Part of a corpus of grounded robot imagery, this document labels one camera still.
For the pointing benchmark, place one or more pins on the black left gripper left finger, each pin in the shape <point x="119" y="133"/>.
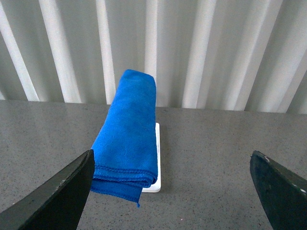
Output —
<point x="58" y="203"/>

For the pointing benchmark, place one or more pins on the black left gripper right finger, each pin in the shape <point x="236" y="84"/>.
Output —
<point x="282" y="193"/>

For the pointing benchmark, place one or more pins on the blue microfiber cloth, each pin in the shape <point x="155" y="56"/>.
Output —
<point x="125" y="150"/>

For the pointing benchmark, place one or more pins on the white curtain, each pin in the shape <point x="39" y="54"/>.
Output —
<point x="244" y="55"/>

